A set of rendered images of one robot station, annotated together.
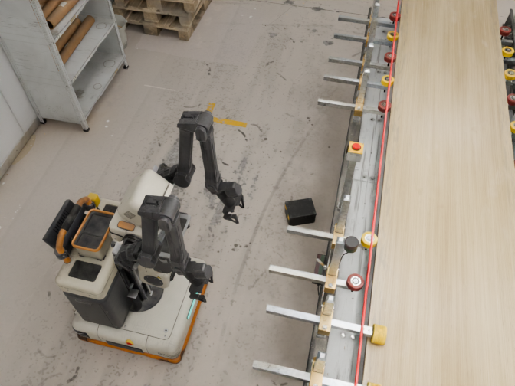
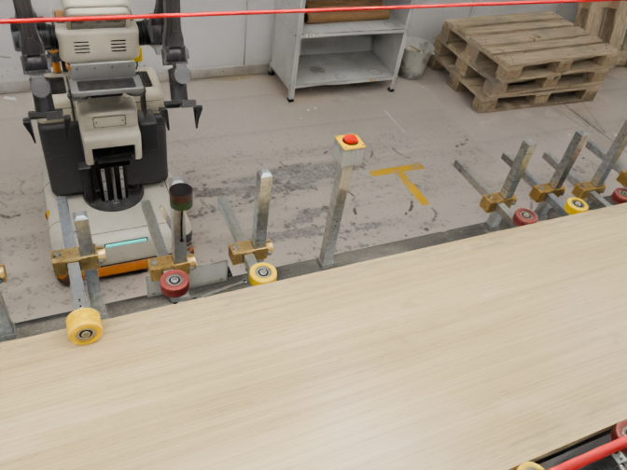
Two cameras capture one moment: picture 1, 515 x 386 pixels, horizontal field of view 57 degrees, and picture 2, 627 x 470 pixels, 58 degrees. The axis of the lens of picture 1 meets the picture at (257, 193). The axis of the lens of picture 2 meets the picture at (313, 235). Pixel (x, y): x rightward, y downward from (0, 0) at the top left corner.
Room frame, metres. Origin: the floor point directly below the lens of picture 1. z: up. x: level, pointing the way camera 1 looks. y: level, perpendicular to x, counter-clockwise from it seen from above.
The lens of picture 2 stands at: (0.55, -1.48, 2.13)
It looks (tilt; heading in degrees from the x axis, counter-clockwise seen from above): 42 degrees down; 46
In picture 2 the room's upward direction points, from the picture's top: 10 degrees clockwise
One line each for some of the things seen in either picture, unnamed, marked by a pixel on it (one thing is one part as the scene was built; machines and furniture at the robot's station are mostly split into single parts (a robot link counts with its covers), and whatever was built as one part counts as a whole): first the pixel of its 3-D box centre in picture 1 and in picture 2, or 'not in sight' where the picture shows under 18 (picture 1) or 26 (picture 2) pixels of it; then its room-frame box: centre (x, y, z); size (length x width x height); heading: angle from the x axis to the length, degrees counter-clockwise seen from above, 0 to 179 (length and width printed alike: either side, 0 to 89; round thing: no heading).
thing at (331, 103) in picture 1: (351, 107); (488, 195); (2.27, -0.60, 0.84); 0.43 x 0.03 x 0.04; 76
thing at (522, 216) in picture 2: (383, 110); (521, 226); (2.22, -0.80, 0.85); 0.08 x 0.08 x 0.11
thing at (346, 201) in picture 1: (340, 224); (258, 233); (1.33, -0.42, 0.91); 0.04 x 0.04 x 0.48; 76
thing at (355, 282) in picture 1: (353, 286); (174, 292); (1.02, -0.46, 0.85); 0.08 x 0.08 x 0.11
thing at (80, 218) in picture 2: (324, 320); (91, 277); (0.84, -0.30, 0.87); 0.04 x 0.04 x 0.48; 76
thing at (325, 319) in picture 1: (326, 318); (79, 258); (0.82, -0.30, 0.95); 0.14 x 0.06 x 0.05; 166
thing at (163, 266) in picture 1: (168, 238); (106, 90); (1.20, 0.43, 0.99); 0.28 x 0.16 x 0.22; 166
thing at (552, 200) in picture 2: (355, 82); (536, 186); (2.51, -0.66, 0.84); 0.43 x 0.03 x 0.04; 76
